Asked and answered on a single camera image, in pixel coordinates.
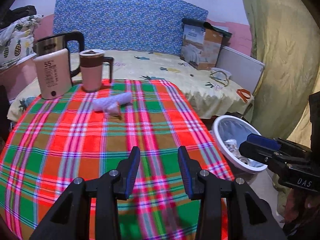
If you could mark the white panel board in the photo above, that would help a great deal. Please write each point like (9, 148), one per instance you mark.
(245, 70)

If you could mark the white trash bin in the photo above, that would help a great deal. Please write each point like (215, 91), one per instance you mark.
(229, 132)

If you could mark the small clear plastic cup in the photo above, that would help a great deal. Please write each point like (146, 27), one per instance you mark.
(113, 110)

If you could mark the yellow green curtain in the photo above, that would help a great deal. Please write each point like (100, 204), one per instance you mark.
(285, 37)

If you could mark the electric kettle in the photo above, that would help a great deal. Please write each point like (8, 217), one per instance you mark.
(53, 65)

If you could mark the right hand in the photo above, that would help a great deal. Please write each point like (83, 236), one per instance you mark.
(300, 206)

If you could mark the blue floral headboard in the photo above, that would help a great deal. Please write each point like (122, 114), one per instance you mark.
(139, 25)

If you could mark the pink brown mug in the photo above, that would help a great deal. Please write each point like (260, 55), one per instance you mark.
(91, 67)

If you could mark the clear container with strap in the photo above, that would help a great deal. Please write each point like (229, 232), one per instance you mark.
(220, 75)

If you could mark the plaid tablecloth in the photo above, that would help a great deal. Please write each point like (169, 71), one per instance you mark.
(55, 141)

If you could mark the pink storage box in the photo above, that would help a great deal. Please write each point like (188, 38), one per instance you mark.
(18, 76)

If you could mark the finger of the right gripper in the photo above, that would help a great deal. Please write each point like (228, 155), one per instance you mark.
(263, 142)

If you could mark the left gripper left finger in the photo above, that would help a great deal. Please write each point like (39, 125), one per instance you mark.
(127, 169)

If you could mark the yellow bed sheet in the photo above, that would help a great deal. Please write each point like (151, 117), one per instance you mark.
(206, 96)

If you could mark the bedding product box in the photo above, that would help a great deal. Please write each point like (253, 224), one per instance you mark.
(201, 43)

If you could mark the patterned paper cup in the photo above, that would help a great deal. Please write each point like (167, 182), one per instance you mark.
(232, 146)

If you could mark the black bag on bundle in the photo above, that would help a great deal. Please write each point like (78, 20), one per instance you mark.
(16, 14)

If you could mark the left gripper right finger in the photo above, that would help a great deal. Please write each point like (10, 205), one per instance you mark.
(189, 168)

